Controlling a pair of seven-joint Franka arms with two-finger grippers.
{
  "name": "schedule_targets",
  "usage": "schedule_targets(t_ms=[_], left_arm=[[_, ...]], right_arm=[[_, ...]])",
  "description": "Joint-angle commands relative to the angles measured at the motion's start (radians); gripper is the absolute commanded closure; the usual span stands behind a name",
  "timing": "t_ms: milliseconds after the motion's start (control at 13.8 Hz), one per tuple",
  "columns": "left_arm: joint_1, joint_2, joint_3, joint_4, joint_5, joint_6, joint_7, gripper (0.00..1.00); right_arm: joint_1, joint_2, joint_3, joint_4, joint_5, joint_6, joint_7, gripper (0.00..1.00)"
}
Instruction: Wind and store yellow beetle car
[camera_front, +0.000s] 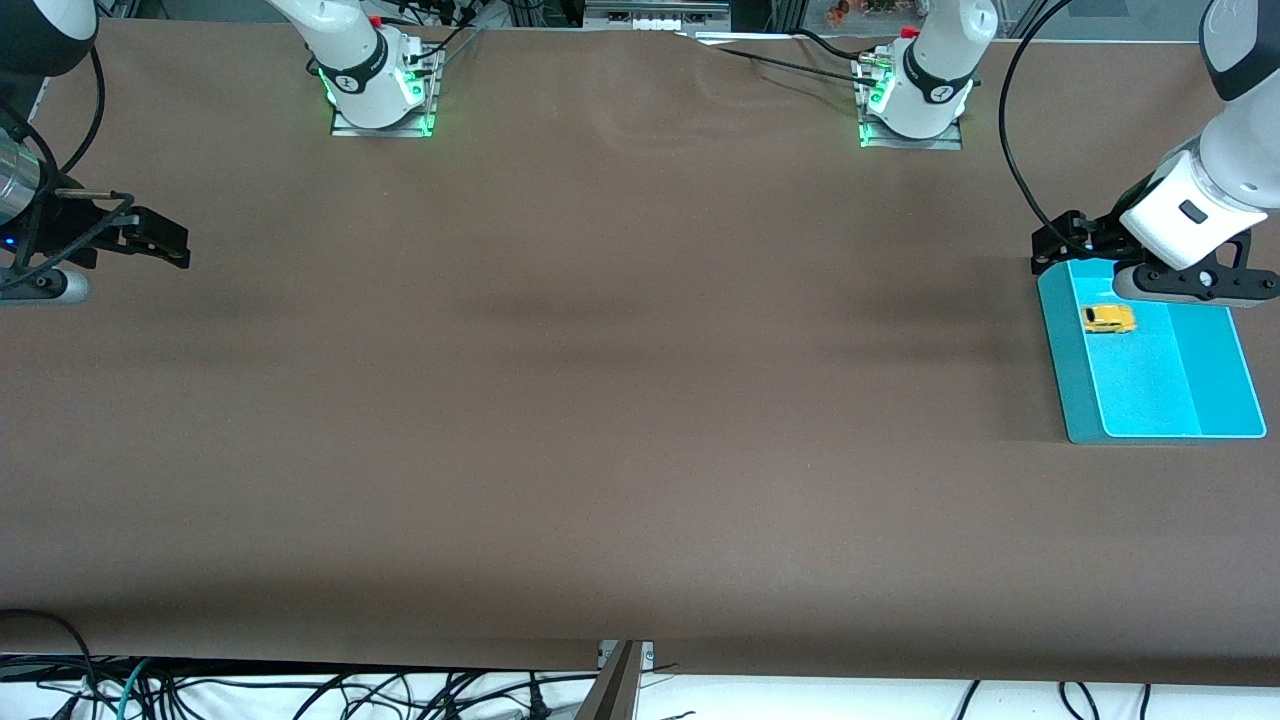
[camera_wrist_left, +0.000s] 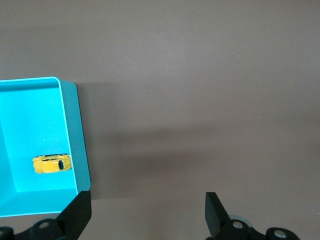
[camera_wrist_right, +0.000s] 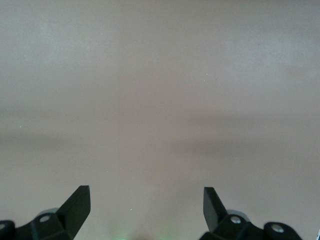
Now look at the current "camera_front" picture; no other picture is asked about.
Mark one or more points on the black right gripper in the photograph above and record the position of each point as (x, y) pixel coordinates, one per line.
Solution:
(62, 228)

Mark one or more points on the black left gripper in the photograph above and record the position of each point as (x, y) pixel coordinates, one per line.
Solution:
(1098, 238)

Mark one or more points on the yellow beetle toy car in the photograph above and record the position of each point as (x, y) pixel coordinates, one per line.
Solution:
(1110, 319)

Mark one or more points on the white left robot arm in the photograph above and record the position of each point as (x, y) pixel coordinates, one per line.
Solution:
(1200, 200)

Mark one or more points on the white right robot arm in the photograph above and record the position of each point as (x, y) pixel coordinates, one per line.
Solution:
(350, 45)

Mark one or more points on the teal plastic bin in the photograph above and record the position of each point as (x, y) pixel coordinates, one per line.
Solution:
(1150, 390)

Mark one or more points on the orange background objects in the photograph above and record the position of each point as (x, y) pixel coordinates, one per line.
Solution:
(860, 10)

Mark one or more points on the brown table cover sheet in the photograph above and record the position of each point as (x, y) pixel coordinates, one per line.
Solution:
(640, 300)

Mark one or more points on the white power strip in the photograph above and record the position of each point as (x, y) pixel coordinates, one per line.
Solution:
(655, 22)

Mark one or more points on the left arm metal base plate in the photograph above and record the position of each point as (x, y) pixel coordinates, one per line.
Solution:
(950, 143)

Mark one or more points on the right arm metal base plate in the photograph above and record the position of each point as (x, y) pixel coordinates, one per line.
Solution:
(432, 110)

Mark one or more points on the metal table bracket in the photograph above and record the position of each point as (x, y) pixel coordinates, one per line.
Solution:
(612, 690)

